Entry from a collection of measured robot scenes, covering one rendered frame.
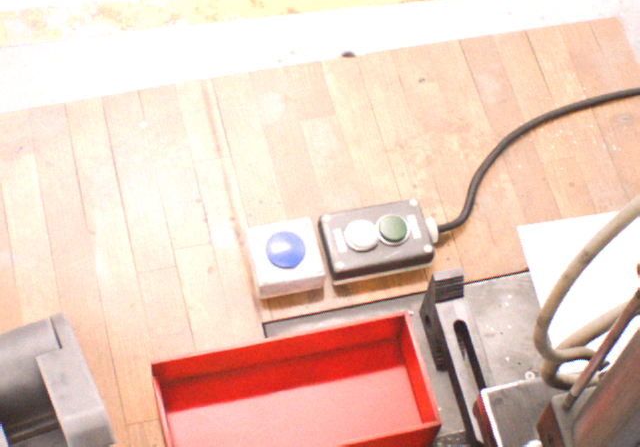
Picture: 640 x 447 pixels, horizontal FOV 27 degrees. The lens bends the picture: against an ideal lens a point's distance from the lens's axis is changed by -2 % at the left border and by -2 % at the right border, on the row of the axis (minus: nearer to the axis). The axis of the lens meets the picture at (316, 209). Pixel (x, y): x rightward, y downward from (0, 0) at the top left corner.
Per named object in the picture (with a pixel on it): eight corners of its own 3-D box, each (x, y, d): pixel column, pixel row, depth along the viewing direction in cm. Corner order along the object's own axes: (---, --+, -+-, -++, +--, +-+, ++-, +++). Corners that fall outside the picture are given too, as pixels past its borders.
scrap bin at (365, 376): (152, 383, 128) (149, 359, 123) (399, 334, 133) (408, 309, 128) (177, 499, 123) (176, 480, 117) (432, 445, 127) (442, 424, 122)
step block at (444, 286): (418, 312, 134) (432, 272, 126) (446, 306, 135) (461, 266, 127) (436, 369, 131) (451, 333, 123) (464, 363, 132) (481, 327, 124)
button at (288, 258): (260, 242, 135) (261, 233, 133) (299, 235, 135) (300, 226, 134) (269, 277, 133) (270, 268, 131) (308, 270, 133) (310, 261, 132)
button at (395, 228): (373, 226, 136) (375, 217, 135) (400, 221, 137) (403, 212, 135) (381, 251, 135) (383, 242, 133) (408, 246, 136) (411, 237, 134)
